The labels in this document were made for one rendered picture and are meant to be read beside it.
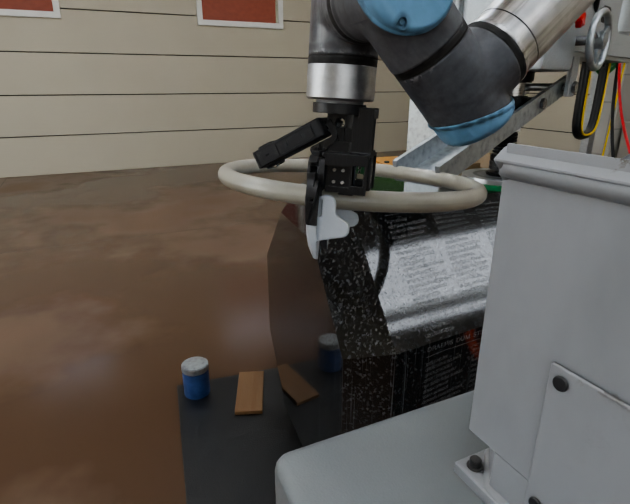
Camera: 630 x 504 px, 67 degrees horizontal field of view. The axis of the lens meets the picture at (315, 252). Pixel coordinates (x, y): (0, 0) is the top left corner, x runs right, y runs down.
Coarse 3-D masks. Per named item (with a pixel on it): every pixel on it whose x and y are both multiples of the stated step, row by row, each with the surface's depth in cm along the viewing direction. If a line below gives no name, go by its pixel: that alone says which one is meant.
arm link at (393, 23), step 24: (336, 0) 51; (360, 0) 45; (384, 0) 44; (408, 0) 44; (432, 0) 45; (336, 24) 54; (360, 24) 49; (384, 24) 45; (408, 24) 45; (432, 24) 45; (456, 24) 48; (384, 48) 49; (408, 48) 48; (432, 48) 48
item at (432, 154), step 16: (560, 80) 133; (544, 96) 128; (560, 96) 136; (528, 112) 123; (512, 128) 118; (432, 144) 115; (480, 144) 109; (496, 144) 114; (400, 160) 107; (416, 160) 111; (432, 160) 113; (448, 160) 100; (464, 160) 105
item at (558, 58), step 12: (468, 0) 119; (480, 0) 117; (492, 0) 115; (468, 12) 120; (480, 12) 118; (564, 36) 115; (552, 48) 112; (564, 48) 117; (540, 60) 111; (552, 60) 114; (564, 60) 119; (528, 72) 121
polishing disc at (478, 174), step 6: (480, 168) 143; (486, 168) 143; (462, 174) 135; (468, 174) 134; (474, 174) 134; (480, 174) 134; (480, 180) 128; (486, 180) 127; (492, 180) 126; (498, 180) 126
